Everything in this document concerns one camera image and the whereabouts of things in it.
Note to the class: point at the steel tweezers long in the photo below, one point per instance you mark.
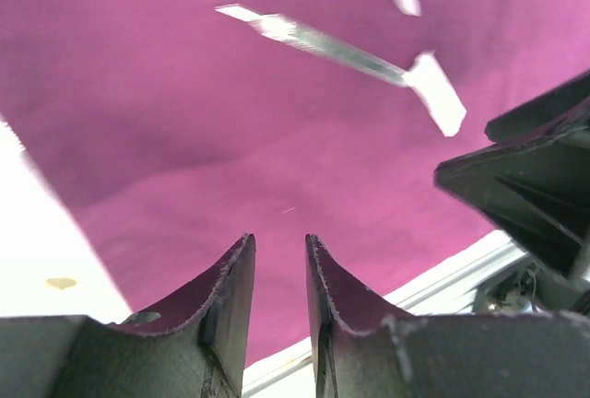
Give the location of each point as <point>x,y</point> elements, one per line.
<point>280,28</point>

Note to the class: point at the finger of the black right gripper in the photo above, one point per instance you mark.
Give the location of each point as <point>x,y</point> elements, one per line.
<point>533,180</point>

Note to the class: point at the white sterile packet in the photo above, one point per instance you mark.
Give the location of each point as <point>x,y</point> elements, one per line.
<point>428,80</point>

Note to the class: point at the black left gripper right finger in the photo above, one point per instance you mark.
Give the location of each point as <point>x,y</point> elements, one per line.
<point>364,346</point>

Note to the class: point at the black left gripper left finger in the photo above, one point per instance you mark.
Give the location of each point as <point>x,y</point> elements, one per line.
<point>191,343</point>

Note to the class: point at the aluminium rail frame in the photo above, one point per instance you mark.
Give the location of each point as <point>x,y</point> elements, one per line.
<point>447,288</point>

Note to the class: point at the purple cloth mat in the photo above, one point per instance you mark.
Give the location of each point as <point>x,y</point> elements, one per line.
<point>169,130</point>

